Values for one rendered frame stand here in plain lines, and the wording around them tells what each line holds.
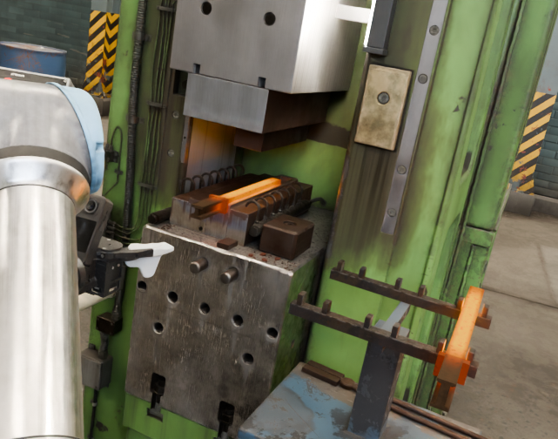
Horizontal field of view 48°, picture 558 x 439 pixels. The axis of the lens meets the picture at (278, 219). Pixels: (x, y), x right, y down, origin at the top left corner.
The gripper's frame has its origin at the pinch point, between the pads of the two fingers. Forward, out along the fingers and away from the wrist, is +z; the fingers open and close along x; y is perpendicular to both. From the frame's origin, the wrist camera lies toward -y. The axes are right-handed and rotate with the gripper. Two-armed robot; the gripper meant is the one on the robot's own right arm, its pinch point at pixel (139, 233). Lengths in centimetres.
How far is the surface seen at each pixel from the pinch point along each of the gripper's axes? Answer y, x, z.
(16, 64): 25, -357, 326
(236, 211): 0.8, 4.4, 30.7
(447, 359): 1, 58, -7
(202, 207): -1.2, 1.2, 20.4
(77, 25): -2, -514, 582
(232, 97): -23.9, -0.6, 30.6
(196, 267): 12.5, 1.6, 20.7
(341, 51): -37, 13, 59
